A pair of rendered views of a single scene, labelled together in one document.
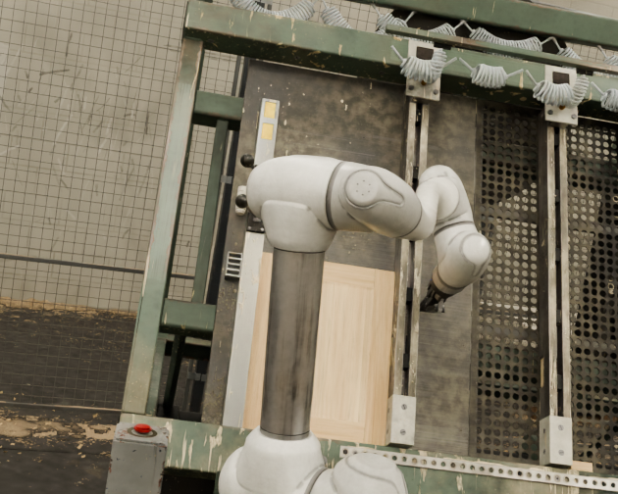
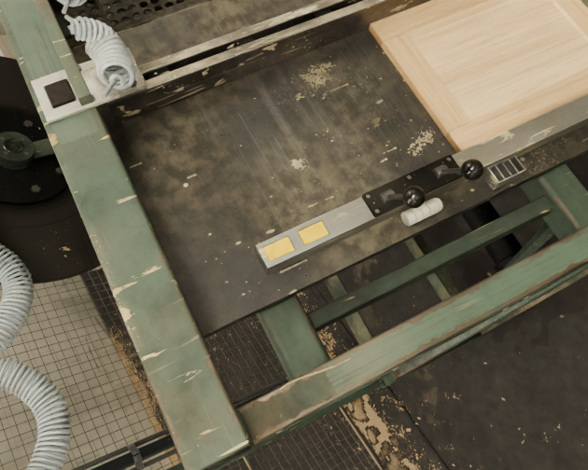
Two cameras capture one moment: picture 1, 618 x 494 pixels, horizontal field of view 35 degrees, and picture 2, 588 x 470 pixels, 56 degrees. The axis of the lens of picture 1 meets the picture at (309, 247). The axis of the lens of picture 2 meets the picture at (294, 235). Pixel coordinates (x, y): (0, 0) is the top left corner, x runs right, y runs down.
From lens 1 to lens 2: 221 cm
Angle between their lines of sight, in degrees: 37
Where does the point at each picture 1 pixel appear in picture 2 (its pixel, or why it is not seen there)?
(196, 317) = (569, 187)
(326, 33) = (111, 231)
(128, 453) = not seen: outside the picture
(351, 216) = not seen: outside the picture
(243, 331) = (568, 114)
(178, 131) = (411, 338)
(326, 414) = (560, 14)
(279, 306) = not seen: outside the picture
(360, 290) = (417, 44)
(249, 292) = (525, 131)
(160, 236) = (560, 259)
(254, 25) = (169, 338)
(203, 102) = (309, 359)
